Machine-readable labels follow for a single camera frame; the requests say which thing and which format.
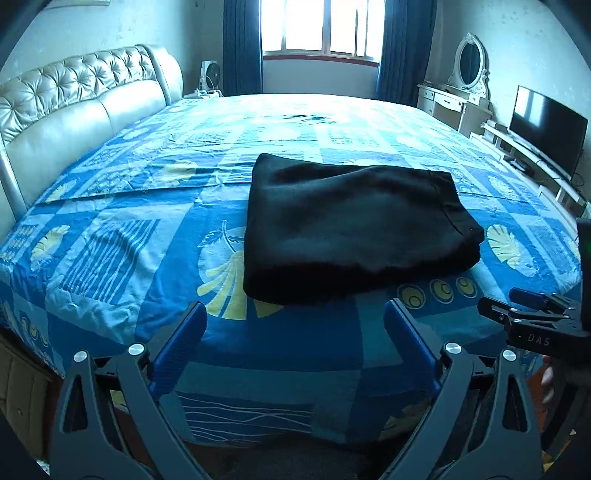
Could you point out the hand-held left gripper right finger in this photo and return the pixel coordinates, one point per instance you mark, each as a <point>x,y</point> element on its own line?
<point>406,328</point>

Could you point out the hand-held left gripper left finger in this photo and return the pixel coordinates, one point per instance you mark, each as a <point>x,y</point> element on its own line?
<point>184,332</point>

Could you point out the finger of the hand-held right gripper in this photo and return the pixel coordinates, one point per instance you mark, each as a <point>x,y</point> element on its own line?
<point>496,309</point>
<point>528,297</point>

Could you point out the black pants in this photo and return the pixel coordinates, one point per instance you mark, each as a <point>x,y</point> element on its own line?
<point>346,230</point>

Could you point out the person's right hand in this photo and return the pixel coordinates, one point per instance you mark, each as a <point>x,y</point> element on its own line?
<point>548,385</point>

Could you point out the white television stand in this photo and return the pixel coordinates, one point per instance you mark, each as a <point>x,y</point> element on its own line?
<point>554,184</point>

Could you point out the black set-top box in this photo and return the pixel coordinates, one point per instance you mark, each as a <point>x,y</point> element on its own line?
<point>521,167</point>

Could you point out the blue printed bed sheet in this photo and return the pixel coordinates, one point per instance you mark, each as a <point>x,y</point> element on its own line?
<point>138,194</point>

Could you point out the black flat television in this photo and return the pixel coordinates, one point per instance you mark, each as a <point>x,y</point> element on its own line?
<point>545,129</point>

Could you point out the wooden bed base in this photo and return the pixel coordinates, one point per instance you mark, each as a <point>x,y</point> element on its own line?
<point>23,392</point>

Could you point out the white dressing table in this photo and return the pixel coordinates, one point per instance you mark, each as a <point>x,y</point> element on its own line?
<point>445,108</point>

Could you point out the oval white-framed mirror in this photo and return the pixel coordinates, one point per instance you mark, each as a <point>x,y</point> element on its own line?
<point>470,62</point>

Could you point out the cream tufted headboard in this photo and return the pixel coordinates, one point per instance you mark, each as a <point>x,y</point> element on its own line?
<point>69,115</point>

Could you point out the white electric fan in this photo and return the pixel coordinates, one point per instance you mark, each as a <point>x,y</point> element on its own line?
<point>212,76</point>

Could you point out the dark blue curtain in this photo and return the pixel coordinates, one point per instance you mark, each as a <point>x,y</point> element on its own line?
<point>404,50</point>
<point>242,46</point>

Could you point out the window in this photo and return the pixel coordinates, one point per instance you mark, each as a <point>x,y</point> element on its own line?
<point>323,27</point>

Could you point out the framed wall picture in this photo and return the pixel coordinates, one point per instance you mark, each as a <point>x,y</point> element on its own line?
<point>78,2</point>

